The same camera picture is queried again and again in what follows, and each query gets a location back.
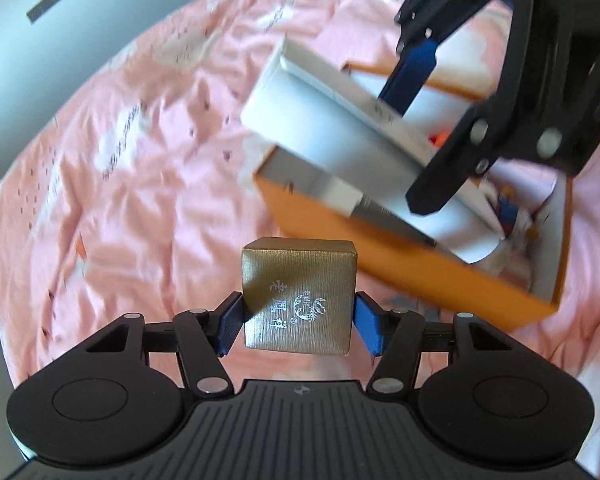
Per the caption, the pink printed blanket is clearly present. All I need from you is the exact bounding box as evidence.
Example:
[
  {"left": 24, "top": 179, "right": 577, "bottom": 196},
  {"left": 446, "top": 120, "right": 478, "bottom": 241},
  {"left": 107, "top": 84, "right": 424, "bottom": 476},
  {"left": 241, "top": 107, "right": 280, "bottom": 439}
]
[{"left": 0, "top": 0, "right": 600, "bottom": 468}]

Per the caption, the brown calico plush toy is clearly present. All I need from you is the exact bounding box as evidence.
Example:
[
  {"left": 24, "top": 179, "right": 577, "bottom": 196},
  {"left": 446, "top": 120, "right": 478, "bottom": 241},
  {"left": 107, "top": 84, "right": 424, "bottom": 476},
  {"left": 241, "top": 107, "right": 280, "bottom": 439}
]
[{"left": 495, "top": 185, "right": 542, "bottom": 252}]

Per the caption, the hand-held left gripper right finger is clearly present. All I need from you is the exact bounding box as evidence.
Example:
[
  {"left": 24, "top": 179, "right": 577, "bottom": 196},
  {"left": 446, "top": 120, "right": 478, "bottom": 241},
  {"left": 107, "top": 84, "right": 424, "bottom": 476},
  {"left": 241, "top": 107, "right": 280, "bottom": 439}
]
[{"left": 354, "top": 290, "right": 511, "bottom": 395}]

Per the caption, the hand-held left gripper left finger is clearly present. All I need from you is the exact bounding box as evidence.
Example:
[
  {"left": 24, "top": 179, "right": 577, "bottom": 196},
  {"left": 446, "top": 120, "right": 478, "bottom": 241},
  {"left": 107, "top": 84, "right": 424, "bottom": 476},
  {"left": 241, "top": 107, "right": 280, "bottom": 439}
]
[{"left": 82, "top": 292, "right": 246, "bottom": 396}]

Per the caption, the long white box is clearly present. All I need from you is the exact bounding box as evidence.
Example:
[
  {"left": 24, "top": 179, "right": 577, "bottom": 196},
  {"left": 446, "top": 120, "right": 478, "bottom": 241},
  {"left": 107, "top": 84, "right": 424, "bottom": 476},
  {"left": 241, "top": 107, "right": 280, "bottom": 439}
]
[{"left": 240, "top": 35, "right": 503, "bottom": 266}]

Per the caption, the gold cube box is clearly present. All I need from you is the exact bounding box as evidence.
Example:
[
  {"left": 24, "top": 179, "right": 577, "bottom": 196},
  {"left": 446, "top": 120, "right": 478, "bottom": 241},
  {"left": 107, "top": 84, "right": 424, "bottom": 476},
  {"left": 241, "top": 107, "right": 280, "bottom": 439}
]
[{"left": 241, "top": 236, "right": 358, "bottom": 357}]

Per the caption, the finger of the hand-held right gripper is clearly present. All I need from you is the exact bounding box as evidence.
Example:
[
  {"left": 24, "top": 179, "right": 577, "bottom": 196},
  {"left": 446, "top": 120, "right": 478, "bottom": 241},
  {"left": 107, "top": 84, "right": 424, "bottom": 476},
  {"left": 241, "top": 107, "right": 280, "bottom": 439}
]
[
  {"left": 405, "top": 0, "right": 600, "bottom": 216},
  {"left": 377, "top": 0, "right": 512, "bottom": 117}
]

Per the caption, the orange storage box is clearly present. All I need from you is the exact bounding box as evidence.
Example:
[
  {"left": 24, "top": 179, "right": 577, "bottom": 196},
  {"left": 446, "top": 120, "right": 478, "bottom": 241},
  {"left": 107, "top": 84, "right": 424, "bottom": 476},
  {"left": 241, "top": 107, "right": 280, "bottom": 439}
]
[{"left": 252, "top": 60, "right": 573, "bottom": 333}]

